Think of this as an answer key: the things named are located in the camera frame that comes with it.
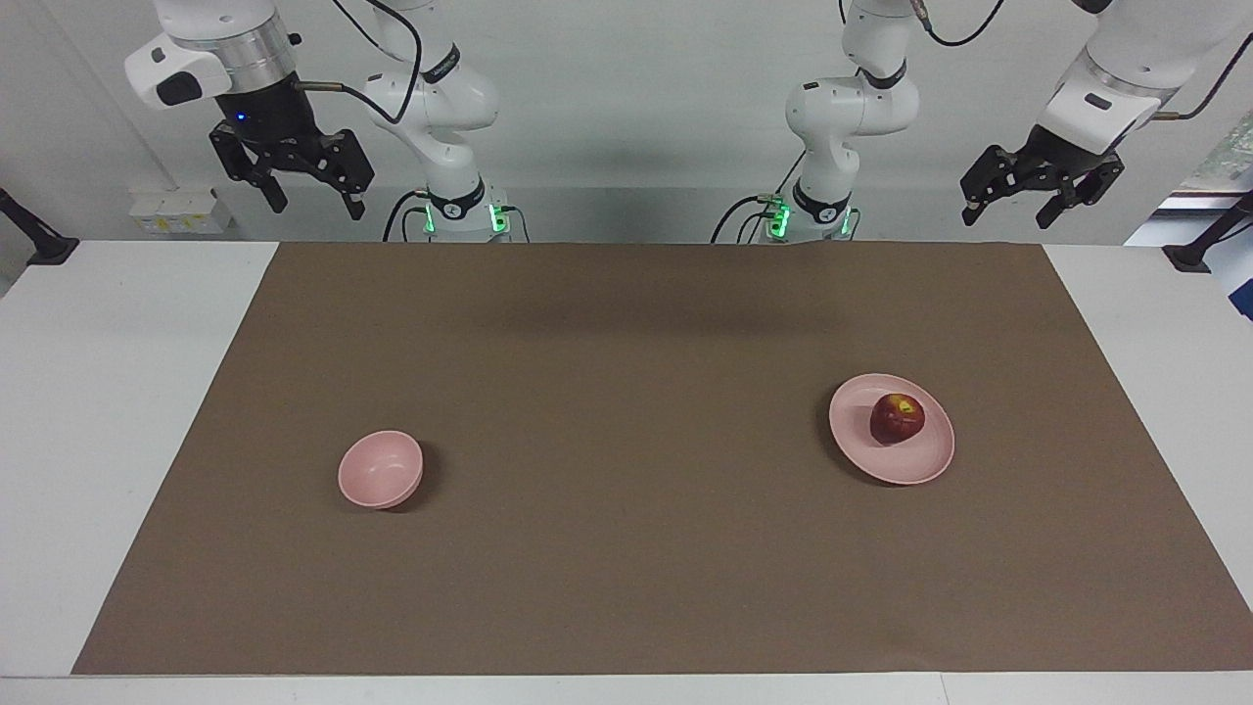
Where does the red apple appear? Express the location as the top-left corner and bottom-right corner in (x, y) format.
(869, 393), (926, 446)

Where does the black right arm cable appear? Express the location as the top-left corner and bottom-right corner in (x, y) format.
(294, 0), (424, 125)

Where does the pink plate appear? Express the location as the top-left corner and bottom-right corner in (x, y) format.
(829, 373), (955, 486)

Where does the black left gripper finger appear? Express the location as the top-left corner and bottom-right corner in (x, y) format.
(1036, 157), (1124, 230)
(960, 145), (1024, 227)

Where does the brown table mat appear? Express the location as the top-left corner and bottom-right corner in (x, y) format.
(71, 242), (1253, 677)

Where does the white wall socket box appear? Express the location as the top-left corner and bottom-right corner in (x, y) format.
(129, 189), (234, 237)

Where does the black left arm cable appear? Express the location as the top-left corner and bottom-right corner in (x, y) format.
(910, 0), (1253, 121)

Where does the black base cable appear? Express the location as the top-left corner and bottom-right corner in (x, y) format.
(382, 190), (432, 243)
(711, 152), (806, 244)

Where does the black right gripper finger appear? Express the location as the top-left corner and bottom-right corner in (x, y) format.
(209, 125), (291, 214)
(311, 129), (376, 221)

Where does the black clamp stand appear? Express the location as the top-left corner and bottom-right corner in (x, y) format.
(1163, 191), (1253, 273)
(0, 188), (80, 266)

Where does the blue object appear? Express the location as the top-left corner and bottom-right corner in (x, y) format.
(1214, 250), (1253, 322)

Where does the pink bowl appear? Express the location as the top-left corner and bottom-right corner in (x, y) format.
(338, 430), (424, 510)

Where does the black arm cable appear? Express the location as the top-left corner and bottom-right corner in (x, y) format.
(294, 0), (424, 125)
(910, 0), (1253, 121)

